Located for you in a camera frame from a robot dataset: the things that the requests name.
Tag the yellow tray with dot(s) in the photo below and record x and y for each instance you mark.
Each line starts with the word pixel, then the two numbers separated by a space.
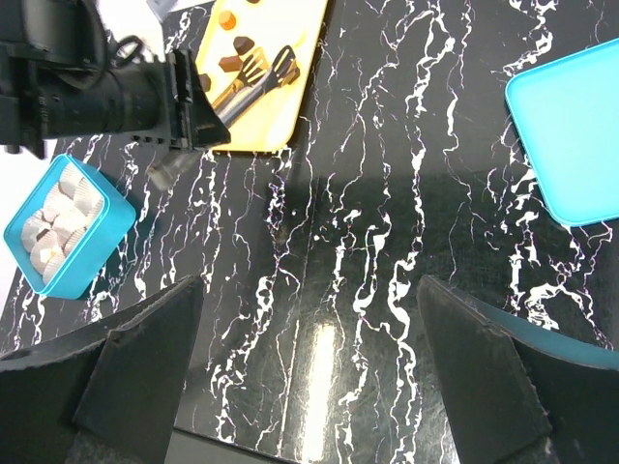
pixel 269 124

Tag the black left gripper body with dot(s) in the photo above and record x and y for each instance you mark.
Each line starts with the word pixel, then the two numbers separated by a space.
pixel 163 102

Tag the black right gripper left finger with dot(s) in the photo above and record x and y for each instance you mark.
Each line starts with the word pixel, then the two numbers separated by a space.
pixel 109 391

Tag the brown chocolate block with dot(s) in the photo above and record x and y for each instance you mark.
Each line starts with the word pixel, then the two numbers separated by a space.
pixel 231 64

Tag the dark chocolate edge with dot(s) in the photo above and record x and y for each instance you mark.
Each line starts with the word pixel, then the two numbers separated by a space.
pixel 205 82

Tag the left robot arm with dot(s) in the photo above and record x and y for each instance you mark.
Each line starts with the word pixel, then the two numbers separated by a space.
pixel 61 78

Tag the metal tongs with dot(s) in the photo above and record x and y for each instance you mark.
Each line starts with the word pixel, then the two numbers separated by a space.
pixel 176 162

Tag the white chocolate bar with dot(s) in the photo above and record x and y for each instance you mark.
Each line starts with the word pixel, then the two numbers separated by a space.
pixel 47 253

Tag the blue tin lid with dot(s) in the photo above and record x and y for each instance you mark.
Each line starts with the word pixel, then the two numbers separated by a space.
pixel 566 116

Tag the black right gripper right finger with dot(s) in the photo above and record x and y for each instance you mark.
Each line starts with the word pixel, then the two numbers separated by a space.
pixel 513 391

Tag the dark chocolate top piece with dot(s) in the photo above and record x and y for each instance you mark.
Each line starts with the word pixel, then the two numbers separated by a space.
pixel 243 45

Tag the blue chocolate tin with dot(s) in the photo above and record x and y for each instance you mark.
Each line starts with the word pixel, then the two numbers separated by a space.
pixel 92 251

